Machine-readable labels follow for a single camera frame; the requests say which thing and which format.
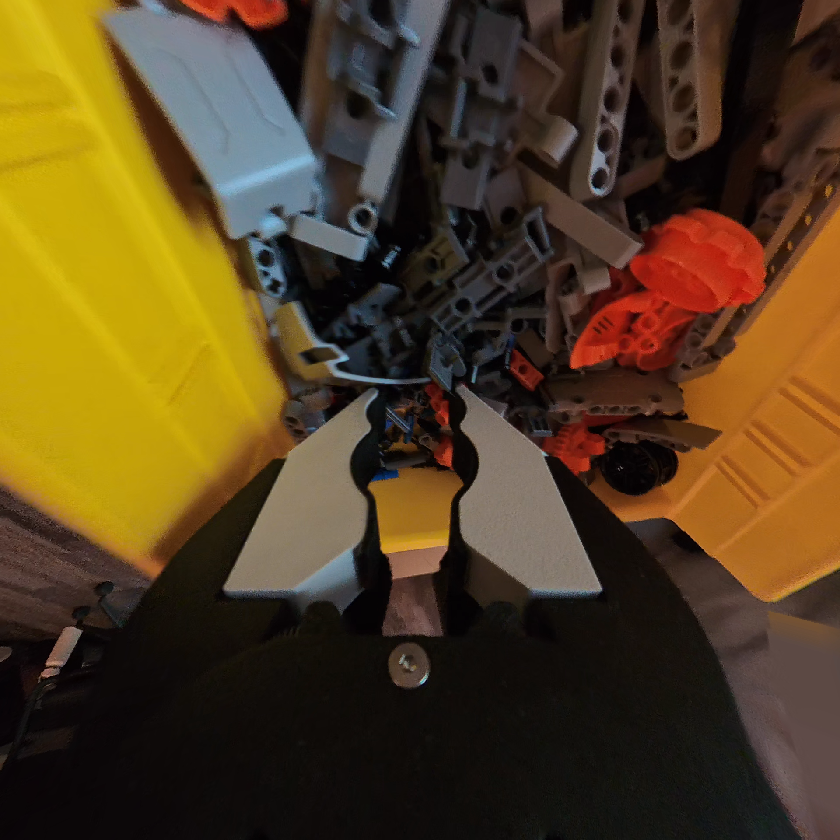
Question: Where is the orange toy panel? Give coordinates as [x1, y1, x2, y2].
[568, 289, 698, 370]

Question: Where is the pile of toy building parts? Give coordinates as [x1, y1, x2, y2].
[101, 0, 840, 500]

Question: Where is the white cable plug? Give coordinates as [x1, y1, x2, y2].
[38, 626, 85, 682]

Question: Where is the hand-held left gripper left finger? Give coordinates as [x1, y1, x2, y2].
[223, 387, 383, 618]

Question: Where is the yellow plastic bin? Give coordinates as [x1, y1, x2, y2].
[0, 0, 840, 603]

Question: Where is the black toy wheel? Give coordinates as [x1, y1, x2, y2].
[600, 441, 680, 497]

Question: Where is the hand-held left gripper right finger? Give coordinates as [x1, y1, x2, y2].
[451, 385, 604, 614]

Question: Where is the orange toy gear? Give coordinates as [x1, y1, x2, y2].
[543, 422, 608, 475]

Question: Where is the orange toy wheel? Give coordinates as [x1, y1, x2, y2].
[629, 209, 767, 315]
[178, 0, 291, 32]

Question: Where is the light grey curved toy panel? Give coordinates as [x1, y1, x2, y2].
[101, 5, 324, 242]

